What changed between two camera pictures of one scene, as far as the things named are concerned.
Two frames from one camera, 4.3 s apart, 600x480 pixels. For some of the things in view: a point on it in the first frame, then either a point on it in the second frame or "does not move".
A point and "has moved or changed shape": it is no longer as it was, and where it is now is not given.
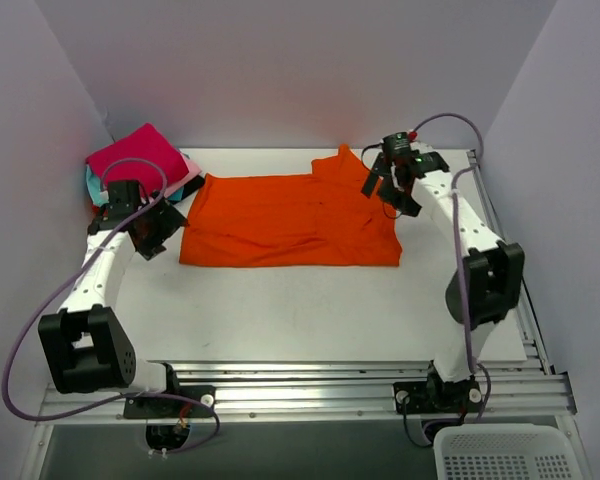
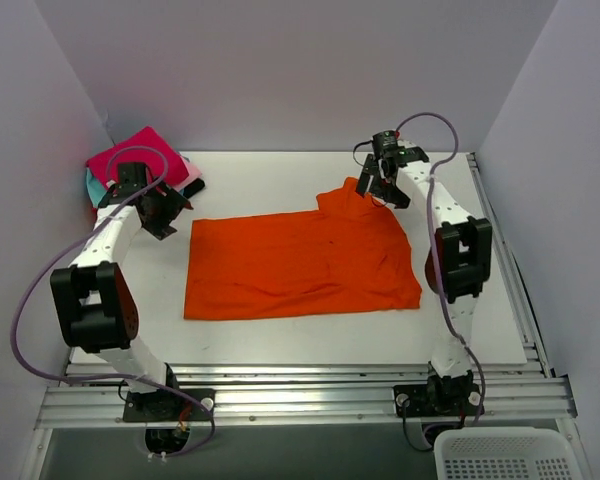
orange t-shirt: (307, 219) has moved or changed shape
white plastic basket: (506, 452) does not move
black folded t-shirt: (195, 184) does not move
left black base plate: (169, 407) does not move
